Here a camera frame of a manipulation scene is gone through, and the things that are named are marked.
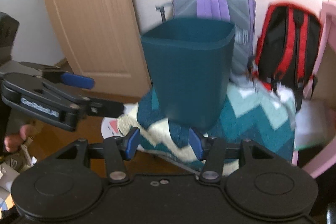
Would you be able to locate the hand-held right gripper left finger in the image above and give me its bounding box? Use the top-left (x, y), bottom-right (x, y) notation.
top-left (56, 127), bottom-right (141, 184)

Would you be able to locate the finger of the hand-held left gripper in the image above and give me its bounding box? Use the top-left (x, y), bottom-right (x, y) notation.
top-left (41, 67), bottom-right (95, 90)
top-left (76, 96), bottom-right (125, 119)

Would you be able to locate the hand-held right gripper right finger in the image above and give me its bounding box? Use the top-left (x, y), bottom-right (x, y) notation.
top-left (188, 128), bottom-right (266, 184)

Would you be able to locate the teal plastic bin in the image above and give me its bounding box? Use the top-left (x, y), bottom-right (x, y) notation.
top-left (140, 18), bottom-right (236, 132)

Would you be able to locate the person's left hand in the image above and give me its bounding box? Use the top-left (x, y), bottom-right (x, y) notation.
top-left (4, 124), bottom-right (36, 154)

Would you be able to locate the wooden door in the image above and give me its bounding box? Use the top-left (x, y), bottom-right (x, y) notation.
top-left (34, 0), bottom-right (153, 98)

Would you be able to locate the teal zigzag quilted blanket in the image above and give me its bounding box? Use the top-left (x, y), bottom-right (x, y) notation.
top-left (118, 82), bottom-right (296, 170)

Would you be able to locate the red black backpack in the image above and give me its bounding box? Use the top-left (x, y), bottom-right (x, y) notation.
top-left (249, 1), bottom-right (324, 112)

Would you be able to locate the purple grey backpack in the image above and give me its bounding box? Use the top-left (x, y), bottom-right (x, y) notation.
top-left (172, 0), bottom-right (257, 83)

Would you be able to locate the metal trolley handle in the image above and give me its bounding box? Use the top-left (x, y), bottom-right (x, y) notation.
top-left (155, 2), bottom-right (175, 24)

